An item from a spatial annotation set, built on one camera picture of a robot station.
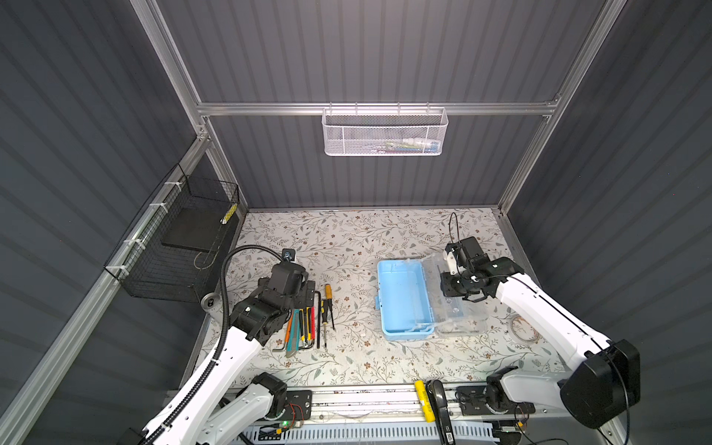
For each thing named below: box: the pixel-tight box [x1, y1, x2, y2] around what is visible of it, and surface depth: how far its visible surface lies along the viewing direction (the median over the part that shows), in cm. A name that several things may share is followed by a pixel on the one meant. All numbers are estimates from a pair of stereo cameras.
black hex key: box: [314, 290, 321, 349], surface depth 91 cm
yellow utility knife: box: [298, 306, 312, 350], surface depth 88 cm
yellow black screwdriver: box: [320, 283, 335, 348], surface depth 93 cm
